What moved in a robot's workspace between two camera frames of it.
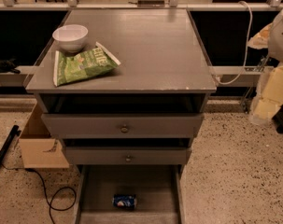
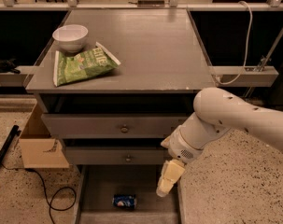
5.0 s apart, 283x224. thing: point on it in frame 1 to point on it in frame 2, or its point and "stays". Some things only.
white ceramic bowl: x=70 y=37 stays
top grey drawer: x=122 y=126 stays
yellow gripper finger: x=261 y=40 to x=178 y=148
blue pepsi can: x=124 y=201 stays
